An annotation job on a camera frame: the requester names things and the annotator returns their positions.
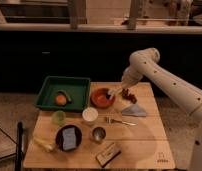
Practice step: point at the black plate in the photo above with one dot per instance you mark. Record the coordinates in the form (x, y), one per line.
(59, 137)

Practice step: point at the wooden black block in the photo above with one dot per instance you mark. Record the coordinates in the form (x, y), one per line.
(108, 154)

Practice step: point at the red bowl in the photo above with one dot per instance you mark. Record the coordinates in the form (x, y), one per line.
(99, 98)

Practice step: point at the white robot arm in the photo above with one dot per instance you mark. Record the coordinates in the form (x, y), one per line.
(185, 95)

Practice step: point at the orange fruit toy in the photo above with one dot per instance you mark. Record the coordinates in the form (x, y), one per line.
(60, 100)

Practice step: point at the green small cup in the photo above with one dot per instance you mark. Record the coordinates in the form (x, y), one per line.
(58, 117)

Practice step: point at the grey folded cloth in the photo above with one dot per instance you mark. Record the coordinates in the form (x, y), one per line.
(134, 110)

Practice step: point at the silver fork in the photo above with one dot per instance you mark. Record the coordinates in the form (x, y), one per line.
(111, 120)

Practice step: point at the green plastic tray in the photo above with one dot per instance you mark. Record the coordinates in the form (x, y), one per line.
(74, 89)

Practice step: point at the white cup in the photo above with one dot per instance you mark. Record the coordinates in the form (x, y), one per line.
(90, 115)

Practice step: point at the metal cup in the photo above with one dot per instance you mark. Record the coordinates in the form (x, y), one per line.
(98, 134)

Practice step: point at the black chair frame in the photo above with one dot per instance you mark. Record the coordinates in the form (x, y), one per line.
(18, 153)

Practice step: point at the dark red grapes toy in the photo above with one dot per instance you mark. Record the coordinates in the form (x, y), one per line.
(128, 96)

